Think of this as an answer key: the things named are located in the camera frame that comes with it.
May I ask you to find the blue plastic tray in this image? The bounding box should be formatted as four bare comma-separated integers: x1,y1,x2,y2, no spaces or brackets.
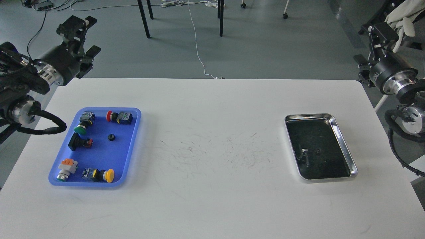
48,107,142,188

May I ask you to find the black power strip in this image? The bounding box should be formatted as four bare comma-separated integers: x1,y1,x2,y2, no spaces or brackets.
21,0,53,11

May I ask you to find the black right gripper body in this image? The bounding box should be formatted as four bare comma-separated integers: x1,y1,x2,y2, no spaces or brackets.
369,56,419,96

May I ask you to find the red push button switch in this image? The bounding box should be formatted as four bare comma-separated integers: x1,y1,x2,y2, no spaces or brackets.
106,110,133,124

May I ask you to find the silver metal tray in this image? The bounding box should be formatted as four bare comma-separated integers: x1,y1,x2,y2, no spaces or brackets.
284,113,358,183

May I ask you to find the black push button switch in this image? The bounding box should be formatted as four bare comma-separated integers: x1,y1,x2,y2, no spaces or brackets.
68,132,94,151

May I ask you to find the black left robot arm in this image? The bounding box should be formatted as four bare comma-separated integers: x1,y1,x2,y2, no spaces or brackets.
0,16,101,142

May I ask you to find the black table leg right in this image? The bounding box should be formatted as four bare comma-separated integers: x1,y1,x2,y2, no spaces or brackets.
217,0,224,37

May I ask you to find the beige cloth on chair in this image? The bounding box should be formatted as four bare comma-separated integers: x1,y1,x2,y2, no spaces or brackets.
384,0,425,37

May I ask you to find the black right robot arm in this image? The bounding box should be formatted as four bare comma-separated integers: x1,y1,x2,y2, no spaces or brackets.
354,23,425,177

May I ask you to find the black table leg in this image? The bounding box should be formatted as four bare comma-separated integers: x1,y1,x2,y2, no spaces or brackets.
137,0,154,39
217,0,224,37

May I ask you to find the black table leg left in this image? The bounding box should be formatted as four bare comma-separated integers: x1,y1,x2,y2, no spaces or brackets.
137,0,154,39

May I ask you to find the yellow push button switch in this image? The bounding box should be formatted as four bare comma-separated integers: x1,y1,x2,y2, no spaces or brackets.
81,168,115,183

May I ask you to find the green push button switch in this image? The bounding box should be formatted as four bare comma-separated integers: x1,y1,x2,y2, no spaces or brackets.
73,111,96,135

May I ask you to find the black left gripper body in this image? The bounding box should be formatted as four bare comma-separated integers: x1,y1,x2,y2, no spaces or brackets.
35,44,83,86

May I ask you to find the white floor cable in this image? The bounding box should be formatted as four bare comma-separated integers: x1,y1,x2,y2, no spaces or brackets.
160,0,226,79

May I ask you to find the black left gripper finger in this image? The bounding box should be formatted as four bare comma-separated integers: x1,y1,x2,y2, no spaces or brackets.
76,45,101,79
56,16,97,50

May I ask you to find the black floor cable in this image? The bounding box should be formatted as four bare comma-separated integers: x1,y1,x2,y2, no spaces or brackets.
26,10,48,53

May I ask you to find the white orange push button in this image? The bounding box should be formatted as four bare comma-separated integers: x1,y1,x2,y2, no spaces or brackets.
56,158,78,182

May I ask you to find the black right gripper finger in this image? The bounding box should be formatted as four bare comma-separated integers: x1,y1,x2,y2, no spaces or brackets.
363,23,399,63
353,55,375,88

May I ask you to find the small black gear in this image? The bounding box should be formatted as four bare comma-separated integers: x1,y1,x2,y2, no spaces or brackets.
107,134,116,142

